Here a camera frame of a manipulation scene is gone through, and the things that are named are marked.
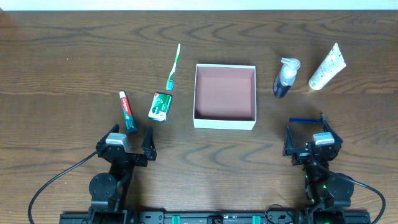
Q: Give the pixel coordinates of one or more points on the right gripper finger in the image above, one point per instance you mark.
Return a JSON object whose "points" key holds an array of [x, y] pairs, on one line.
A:
{"points": [[327, 128], [288, 144]]}

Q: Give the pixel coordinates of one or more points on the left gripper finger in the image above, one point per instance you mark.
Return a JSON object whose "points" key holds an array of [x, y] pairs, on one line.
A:
{"points": [[148, 145], [114, 129]]}

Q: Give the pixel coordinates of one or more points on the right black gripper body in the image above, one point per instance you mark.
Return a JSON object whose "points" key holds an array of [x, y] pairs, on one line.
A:
{"points": [[308, 152]]}

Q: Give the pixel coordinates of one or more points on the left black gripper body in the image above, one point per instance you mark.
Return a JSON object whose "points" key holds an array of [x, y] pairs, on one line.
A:
{"points": [[130, 156]]}

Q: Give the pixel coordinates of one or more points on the blue disposable razor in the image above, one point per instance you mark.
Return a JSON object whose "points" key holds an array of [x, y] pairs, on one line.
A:
{"points": [[308, 120]]}

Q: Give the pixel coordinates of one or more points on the white conditioner tube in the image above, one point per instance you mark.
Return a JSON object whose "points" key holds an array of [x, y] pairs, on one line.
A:
{"points": [[331, 65]]}

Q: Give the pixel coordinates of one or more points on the clear pump bottle blue liquid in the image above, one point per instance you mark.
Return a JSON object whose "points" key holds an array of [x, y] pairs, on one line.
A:
{"points": [[286, 77]]}

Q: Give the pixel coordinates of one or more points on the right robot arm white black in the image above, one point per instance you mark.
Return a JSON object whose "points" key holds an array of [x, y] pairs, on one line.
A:
{"points": [[329, 192]]}

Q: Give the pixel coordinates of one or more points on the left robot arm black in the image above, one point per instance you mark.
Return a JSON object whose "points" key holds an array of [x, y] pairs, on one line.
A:
{"points": [[109, 190]]}

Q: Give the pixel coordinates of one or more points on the red green toothpaste tube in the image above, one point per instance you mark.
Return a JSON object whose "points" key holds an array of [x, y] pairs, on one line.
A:
{"points": [[128, 115]]}

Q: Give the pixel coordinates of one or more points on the green white soap box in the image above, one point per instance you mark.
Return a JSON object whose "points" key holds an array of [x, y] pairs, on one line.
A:
{"points": [[160, 107]]}

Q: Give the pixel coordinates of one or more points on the green white toothbrush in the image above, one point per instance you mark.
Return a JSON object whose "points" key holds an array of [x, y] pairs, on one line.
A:
{"points": [[170, 82]]}

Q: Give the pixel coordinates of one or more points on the white box with pink interior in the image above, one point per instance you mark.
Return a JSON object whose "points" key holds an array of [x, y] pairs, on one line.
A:
{"points": [[225, 97]]}

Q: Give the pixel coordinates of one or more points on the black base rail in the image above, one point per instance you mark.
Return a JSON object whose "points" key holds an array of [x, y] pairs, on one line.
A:
{"points": [[271, 216]]}

